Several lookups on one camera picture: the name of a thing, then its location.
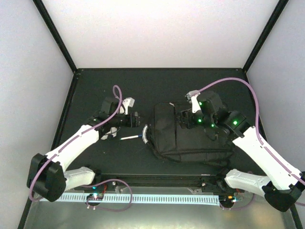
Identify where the purple cable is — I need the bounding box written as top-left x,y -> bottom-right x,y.
199,77 -> 305,211
28,85 -> 133,212

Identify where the left black frame post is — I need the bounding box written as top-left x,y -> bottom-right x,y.
33,0 -> 77,73

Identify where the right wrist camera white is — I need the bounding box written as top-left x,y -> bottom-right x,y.
185,90 -> 201,114

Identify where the black frame post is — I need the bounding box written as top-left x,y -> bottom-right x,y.
243,0 -> 289,73
33,0 -> 77,73

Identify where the light blue slotted cable duct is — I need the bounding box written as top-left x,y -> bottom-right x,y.
39,192 -> 220,206

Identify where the right black frame post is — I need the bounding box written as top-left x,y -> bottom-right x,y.
243,0 -> 289,73

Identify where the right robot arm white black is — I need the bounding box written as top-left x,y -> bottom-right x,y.
178,90 -> 305,212

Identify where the blue cap marker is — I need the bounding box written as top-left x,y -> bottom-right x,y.
120,135 -> 142,141

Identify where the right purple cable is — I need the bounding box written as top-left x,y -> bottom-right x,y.
199,77 -> 305,211

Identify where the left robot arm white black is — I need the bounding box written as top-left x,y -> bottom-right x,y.
27,97 -> 140,202

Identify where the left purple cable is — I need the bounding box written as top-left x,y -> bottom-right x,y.
28,85 -> 133,212

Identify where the black front rail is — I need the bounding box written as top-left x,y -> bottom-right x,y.
92,174 -> 227,192

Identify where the white tissue packet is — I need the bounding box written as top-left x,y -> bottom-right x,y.
101,127 -> 121,140

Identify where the black student bag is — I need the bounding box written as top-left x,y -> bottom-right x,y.
142,101 -> 234,167

